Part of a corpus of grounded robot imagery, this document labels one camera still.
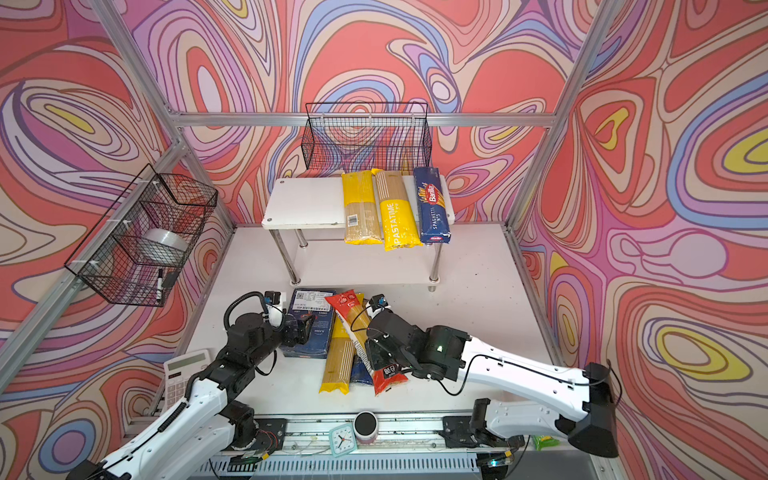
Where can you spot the clear blue spaghetti pack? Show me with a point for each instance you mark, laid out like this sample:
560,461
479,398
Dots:
359,373

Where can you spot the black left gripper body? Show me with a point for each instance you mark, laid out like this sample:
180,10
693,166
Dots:
271,342

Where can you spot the black wire basket rear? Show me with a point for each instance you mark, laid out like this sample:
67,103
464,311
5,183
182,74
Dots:
350,136

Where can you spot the yellow pastatime spaghetti pack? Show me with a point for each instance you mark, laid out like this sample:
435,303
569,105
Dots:
339,361
398,222

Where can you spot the blue Barilla spaghetti pack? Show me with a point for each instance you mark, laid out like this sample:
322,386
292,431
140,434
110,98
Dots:
433,219

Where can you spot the white two-tier shelf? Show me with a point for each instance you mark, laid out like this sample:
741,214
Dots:
305,218

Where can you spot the black wire basket left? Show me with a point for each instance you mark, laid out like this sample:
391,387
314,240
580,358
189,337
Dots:
158,219

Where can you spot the black marker pen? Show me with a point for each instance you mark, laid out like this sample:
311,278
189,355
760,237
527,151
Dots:
159,286

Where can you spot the green snack packet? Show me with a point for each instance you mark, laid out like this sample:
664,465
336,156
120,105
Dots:
541,442

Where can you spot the red spaghetti pack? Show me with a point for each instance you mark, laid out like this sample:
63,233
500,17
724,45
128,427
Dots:
355,321

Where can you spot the black wire basket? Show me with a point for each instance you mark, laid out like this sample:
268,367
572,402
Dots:
158,219
350,136

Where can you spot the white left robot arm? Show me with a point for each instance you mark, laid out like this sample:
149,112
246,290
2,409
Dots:
209,418

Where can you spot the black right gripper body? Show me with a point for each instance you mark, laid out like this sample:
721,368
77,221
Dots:
379,356

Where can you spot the silver tape roll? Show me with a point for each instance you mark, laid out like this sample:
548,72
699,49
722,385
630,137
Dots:
166,238

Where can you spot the black round speaker can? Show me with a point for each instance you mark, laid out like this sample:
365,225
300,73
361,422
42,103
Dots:
365,427

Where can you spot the teal alarm clock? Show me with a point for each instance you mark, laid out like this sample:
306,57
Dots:
342,440

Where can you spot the white calculator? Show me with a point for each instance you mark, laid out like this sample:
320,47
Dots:
178,371

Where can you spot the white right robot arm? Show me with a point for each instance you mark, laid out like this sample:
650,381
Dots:
576,403

